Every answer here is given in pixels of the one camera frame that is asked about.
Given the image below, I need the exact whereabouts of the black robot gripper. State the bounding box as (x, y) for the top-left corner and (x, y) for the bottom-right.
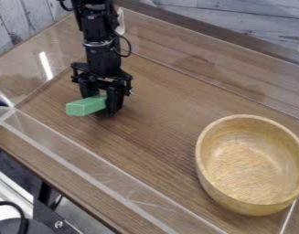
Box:
(69, 40), (134, 118)

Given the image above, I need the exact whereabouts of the green rectangular block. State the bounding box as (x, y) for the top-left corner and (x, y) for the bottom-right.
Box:
(65, 93), (106, 116)

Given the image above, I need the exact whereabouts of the brown wooden bowl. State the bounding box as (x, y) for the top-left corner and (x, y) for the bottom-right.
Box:
(194, 114), (299, 217)

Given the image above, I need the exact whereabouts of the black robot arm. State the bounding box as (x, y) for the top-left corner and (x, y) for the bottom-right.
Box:
(57, 0), (133, 117)

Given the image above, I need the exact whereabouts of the black table leg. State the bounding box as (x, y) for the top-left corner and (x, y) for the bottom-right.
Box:
(37, 182), (50, 206)

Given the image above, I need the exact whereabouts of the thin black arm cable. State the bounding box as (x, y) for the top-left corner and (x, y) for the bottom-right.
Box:
(109, 33), (133, 59)

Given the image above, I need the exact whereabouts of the clear acrylic tray enclosure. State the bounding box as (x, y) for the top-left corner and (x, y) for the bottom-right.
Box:
(0, 3), (299, 234)

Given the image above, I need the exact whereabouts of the black metal base plate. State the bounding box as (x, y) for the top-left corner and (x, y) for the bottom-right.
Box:
(33, 199), (82, 234)

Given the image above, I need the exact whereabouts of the black cable loop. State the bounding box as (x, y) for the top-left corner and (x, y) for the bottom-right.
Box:
(0, 200), (29, 234)

